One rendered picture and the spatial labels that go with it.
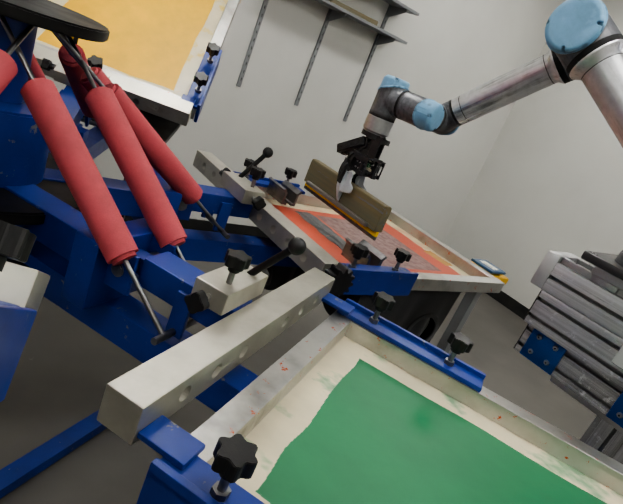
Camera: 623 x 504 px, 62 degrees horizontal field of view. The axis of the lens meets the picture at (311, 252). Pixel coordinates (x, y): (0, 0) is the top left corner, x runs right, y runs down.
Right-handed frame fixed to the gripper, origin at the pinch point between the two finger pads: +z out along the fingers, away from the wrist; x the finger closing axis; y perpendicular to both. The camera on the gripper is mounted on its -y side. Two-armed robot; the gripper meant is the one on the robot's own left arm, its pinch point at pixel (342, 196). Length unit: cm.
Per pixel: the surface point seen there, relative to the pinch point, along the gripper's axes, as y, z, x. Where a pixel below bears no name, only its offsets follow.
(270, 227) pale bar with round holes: 12.1, 7.5, -30.4
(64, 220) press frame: 21, 7, -79
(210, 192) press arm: 1.6, 4.8, -42.7
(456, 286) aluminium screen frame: 28.9, 12.1, 29.9
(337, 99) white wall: -200, -13, 153
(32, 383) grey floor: -56, 108, -54
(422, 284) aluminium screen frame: 28.9, 11.9, 13.3
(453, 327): 12, 40, 72
